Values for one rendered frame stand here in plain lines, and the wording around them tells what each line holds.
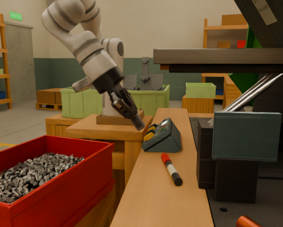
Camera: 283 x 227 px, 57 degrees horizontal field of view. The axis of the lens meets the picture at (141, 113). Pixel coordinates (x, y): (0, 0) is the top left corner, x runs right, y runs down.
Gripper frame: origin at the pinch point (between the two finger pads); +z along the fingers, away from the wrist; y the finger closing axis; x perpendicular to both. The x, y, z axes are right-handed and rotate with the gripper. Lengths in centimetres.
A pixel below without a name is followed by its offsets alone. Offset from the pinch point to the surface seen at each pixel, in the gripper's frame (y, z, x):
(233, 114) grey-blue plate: -23.0, 4.5, -18.5
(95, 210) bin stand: -12.7, 9.5, 15.7
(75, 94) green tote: 83, -25, 42
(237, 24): 641, -3, -189
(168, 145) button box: -1.9, 8.5, -3.5
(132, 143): 35.8, 9.5, 16.0
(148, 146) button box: -2.0, 6.0, 0.9
